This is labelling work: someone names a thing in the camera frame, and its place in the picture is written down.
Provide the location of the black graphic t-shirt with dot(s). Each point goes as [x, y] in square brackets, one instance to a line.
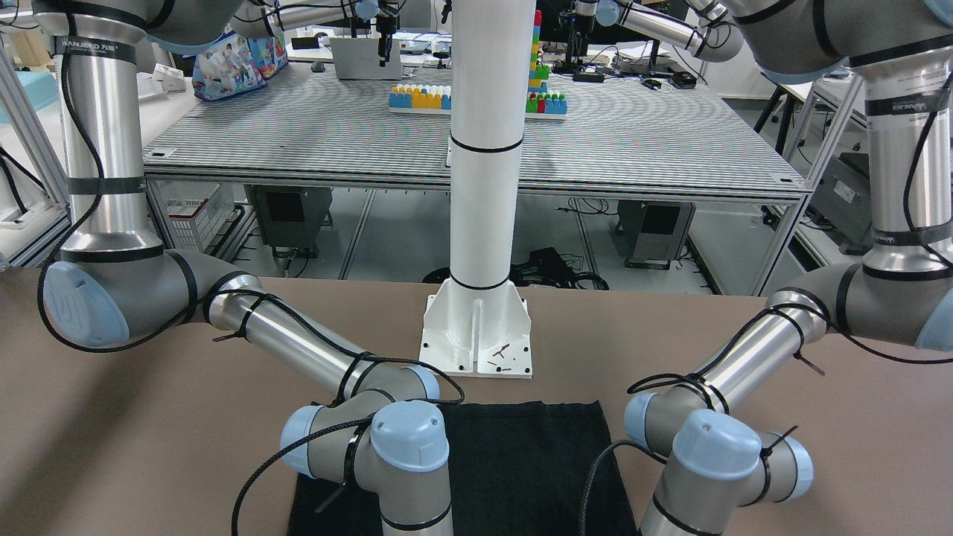
[515, 469]

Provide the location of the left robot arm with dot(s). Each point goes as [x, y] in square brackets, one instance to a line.
[900, 292]

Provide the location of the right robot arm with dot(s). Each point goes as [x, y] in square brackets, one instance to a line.
[111, 284]

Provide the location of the white central robot column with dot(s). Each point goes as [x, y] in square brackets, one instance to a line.
[477, 323]

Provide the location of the colourful toy block set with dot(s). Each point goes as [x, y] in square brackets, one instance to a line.
[541, 102]

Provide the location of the white plastic basket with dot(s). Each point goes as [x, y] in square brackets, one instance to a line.
[196, 211]

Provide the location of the colourful printed bag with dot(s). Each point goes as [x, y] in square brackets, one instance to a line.
[235, 64]

